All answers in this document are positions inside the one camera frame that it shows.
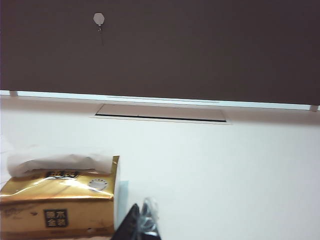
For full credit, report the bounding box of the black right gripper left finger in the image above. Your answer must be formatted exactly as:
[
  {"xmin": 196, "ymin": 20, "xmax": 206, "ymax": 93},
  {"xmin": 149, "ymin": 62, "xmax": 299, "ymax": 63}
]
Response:
[{"xmin": 113, "ymin": 203, "xmax": 142, "ymax": 240}]

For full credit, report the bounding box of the white adhesive wall hook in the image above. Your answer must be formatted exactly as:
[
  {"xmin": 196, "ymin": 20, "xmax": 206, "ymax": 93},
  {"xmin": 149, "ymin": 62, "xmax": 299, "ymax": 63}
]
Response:
[{"xmin": 92, "ymin": 12, "xmax": 106, "ymax": 46}]

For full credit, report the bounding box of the golden tissue pack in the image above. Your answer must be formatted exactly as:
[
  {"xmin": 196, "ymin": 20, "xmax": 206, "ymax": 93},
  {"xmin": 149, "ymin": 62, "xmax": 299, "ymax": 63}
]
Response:
[{"xmin": 0, "ymin": 154, "xmax": 130, "ymax": 237}]

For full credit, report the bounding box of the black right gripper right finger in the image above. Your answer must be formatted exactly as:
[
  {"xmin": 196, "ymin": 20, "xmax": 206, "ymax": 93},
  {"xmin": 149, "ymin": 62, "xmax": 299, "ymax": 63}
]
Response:
[{"xmin": 140, "ymin": 196, "xmax": 164, "ymax": 240}]

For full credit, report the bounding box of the large grey desk divider panel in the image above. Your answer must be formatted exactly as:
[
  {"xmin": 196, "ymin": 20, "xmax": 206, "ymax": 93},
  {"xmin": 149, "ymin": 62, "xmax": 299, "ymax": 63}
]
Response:
[{"xmin": 0, "ymin": 0, "xmax": 320, "ymax": 107}]

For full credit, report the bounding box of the white desk cable slot cover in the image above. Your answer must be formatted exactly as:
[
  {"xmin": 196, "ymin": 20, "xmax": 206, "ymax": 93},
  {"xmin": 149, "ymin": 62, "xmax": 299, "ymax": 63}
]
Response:
[{"xmin": 94, "ymin": 103, "xmax": 232, "ymax": 126}]

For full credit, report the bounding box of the white tissue sheet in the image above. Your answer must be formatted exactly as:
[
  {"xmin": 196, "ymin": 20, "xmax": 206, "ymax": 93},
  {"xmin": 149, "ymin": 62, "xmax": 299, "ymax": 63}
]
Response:
[{"xmin": 6, "ymin": 147, "xmax": 113, "ymax": 179}]

